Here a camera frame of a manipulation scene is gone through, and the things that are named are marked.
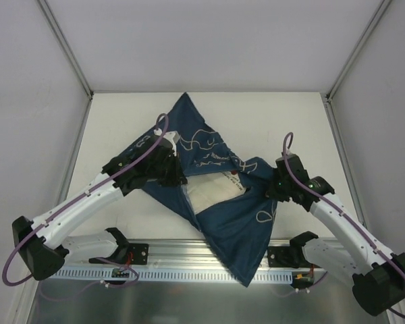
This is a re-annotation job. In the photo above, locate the aluminium mounting rail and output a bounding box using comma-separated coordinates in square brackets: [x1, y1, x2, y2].
[26, 238, 338, 271]

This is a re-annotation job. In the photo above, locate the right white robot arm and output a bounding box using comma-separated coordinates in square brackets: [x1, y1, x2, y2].
[267, 154, 405, 316]

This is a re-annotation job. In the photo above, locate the cream white pillow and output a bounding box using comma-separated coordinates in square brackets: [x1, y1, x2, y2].
[186, 171, 246, 215]

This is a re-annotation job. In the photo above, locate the blue whale pillowcase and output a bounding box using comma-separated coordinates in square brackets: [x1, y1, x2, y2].
[142, 93, 277, 287]

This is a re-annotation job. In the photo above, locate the aluminium frame post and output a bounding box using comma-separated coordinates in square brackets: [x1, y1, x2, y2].
[325, 0, 393, 102]
[36, 0, 94, 101]

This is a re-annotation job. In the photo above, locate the right aluminium frame post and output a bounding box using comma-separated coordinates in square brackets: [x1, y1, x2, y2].
[325, 0, 393, 102]

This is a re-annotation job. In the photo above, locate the left aluminium frame post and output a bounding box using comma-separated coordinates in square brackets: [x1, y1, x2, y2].
[36, 0, 94, 101]

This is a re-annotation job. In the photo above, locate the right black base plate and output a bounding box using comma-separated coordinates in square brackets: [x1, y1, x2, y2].
[267, 246, 320, 269]

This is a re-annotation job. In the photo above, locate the white slotted cable duct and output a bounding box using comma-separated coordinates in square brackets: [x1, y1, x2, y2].
[40, 266, 294, 284]

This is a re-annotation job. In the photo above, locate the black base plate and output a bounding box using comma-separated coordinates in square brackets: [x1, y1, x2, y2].
[103, 242, 149, 265]
[267, 246, 320, 269]

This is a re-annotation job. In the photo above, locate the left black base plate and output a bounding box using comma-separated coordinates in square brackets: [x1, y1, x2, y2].
[103, 242, 149, 265]

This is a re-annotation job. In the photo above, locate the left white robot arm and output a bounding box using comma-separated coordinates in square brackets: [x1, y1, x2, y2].
[12, 129, 187, 281]

